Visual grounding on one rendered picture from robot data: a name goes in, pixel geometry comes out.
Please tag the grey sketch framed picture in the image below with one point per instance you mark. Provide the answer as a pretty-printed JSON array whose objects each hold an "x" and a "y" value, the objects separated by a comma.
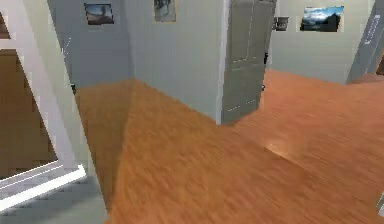
[{"x": 164, "y": 10}]

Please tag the blue mountain landscape framed picture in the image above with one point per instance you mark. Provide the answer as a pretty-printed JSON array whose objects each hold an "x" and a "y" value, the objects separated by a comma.
[{"x": 321, "y": 19}]

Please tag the small dark framed picture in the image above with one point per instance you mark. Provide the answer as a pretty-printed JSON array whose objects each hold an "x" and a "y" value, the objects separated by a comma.
[{"x": 280, "y": 23}]

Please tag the dark sunset framed picture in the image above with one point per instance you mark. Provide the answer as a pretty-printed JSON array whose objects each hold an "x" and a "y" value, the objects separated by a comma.
[{"x": 99, "y": 14}]

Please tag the grey panelled room door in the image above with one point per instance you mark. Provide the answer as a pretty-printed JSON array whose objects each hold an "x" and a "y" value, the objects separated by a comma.
[{"x": 245, "y": 63}]

